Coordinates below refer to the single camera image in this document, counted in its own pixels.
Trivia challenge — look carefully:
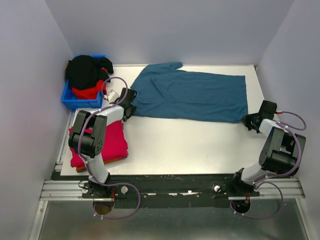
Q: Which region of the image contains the folded magenta t shirt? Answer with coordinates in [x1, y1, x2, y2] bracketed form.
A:
[70, 120, 128, 160]

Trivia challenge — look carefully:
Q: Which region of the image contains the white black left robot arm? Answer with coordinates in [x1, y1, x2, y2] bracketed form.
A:
[68, 88, 137, 198]

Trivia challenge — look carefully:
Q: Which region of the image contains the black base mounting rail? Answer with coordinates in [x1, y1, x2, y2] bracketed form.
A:
[78, 174, 260, 209]

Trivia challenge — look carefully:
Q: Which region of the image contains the aluminium frame rail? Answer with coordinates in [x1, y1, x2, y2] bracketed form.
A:
[38, 178, 91, 201]

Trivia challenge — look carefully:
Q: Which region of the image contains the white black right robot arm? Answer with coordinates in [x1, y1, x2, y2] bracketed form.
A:
[229, 100, 307, 196]

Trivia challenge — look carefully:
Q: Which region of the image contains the folded orange t shirt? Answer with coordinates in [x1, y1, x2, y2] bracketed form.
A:
[70, 155, 126, 173]

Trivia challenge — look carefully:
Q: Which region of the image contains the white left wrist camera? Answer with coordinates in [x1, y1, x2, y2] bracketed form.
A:
[104, 89, 120, 103]

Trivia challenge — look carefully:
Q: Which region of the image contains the red crumpled garment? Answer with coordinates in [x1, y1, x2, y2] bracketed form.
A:
[69, 67, 109, 99]

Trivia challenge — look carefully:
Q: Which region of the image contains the teal blue t shirt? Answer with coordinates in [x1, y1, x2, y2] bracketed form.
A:
[131, 62, 249, 123]

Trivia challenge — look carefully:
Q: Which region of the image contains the black crumpled garment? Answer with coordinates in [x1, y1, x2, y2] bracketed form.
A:
[65, 55, 114, 90]

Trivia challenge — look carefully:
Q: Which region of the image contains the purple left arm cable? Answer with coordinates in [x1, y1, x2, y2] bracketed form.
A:
[78, 76, 142, 221]

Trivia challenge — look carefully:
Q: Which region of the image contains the blue plastic bin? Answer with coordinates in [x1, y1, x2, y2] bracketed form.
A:
[61, 53, 107, 110]

